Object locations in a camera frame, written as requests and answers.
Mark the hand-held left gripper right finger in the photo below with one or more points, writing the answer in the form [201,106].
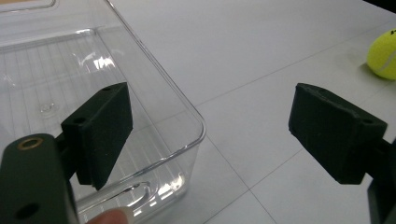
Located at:
[333,137]

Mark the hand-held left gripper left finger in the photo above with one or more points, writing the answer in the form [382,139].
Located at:
[99,137]

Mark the yellow tennis ball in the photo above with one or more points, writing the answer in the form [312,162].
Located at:
[383,56]

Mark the clear plastic container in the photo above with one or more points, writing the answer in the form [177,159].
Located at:
[46,77]

